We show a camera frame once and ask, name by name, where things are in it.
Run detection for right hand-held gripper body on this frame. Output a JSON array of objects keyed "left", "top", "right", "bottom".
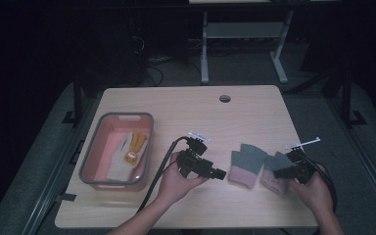
[{"left": 285, "top": 137, "right": 321, "bottom": 186}]

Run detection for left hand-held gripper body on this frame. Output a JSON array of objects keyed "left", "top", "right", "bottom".
[{"left": 175, "top": 130, "right": 218, "bottom": 180}]

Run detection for grey and pink fingerless glove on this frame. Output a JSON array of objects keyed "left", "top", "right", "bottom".
[
  {"left": 227, "top": 143, "right": 268, "bottom": 191},
  {"left": 259, "top": 150, "right": 304, "bottom": 196}
]

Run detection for beige orange glove with patch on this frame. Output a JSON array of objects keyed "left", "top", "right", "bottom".
[{"left": 122, "top": 130, "right": 149, "bottom": 168}]

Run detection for pink basin with grey rim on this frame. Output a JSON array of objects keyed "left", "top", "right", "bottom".
[{"left": 78, "top": 112, "right": 155, "bottom": 192}]

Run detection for person's left hand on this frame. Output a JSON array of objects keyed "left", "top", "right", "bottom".
[{"left": 157, "top": 151, "right": 211, "bottom": 206}]

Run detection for person's right hand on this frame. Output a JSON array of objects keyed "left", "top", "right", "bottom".
[{"left": 288, "top": 162, "right": 336, "bottom": 217}]

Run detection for black metal stand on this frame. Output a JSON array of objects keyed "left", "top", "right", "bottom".
[
  {"left": 339, "top": 67, "right": 368, "bottom": 128},
  {"left": 62, "top": 70, "right": 84, "bottom": 125}
]

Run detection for black table edge clip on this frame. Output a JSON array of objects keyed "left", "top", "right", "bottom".
[{"left": 55, "top": 192, "right": 78, "bottom": 204}]

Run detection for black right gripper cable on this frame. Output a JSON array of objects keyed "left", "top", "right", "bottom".
[{"left": 305, "top": 158, "right": 339, "bottom": 214}]

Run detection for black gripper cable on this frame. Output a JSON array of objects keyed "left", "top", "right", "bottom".
[
  {"left": 136, "top": 135, "right": 191, "bottom": 213},
  {"left": 305, "top": 158, "right": 339, "bottom": 214}
]

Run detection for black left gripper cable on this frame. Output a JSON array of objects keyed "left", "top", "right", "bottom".
[{"left": 136, "top": 135, "right": 191, "bottom": 213}]

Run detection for cables on floor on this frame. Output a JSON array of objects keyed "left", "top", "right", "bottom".
[{"left": 128, "top": 16, "right": 204, "bottom": 88}]

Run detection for white metal desk frame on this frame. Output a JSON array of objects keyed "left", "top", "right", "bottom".
[{"left": 188, "top": 0, "right": 341, "bottom": 85}]

